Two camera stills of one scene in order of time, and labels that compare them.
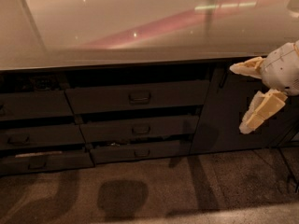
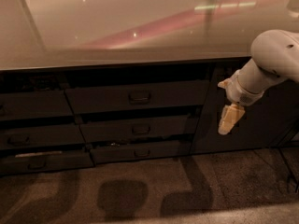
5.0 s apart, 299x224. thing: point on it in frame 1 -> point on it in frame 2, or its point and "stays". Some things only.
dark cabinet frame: (60, 118) stays
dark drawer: (140, 151) stays
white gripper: (281, 69) -> (239, 92)
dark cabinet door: (229, 97) stays
